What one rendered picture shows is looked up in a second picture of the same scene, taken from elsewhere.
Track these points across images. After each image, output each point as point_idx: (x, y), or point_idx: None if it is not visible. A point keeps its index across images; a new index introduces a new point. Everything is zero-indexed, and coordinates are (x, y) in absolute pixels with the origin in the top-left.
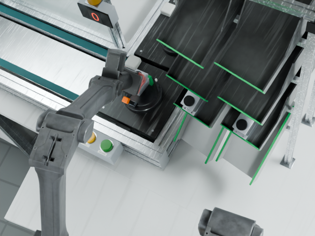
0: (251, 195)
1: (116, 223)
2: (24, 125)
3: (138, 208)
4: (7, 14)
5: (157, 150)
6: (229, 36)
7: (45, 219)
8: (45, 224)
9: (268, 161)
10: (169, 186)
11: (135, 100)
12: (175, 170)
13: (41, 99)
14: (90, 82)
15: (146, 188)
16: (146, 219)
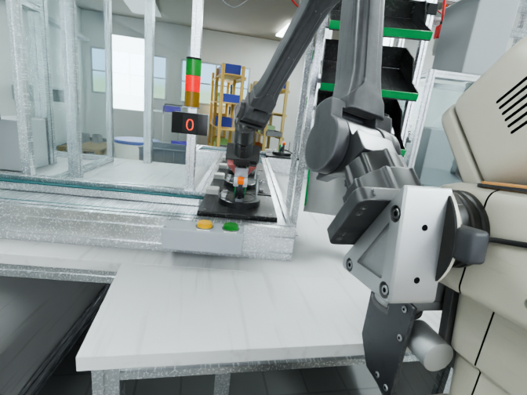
0: None
1: (283, 307)
2: (76, 264)
3: (295, 289)
4: (37, 183)
5: (286, 225)
6: None
7: (368, 23)
8: (368, 36)
9: None
10: (309, 269)
11: None
12: (301, 259)
13: (118, 213)
14: (241, 102)
15: (287, 274)
16: (314, 295)
